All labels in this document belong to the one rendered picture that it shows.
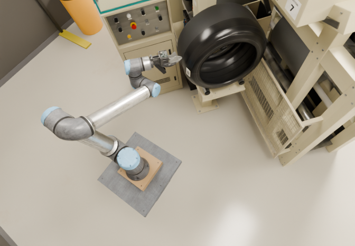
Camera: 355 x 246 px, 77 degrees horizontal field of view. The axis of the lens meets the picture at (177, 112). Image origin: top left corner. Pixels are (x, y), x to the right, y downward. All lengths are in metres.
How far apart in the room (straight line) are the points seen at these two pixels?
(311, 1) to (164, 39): 1.42
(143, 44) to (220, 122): 1.21
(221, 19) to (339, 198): 2.01
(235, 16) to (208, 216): 1.77
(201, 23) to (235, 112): 1.49
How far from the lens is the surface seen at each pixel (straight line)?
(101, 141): 1.55
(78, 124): 1.19
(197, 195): 2.41
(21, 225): 3.05
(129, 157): 1.63
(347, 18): 1.16
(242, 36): 1.43
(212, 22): 1.43
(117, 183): 1.95
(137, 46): 2.23
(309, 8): 1.13
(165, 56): 1.47
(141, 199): 1.87
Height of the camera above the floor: 2.39
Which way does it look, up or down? 62 degrees down
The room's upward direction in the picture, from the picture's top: 14 degrees counter-clockwise
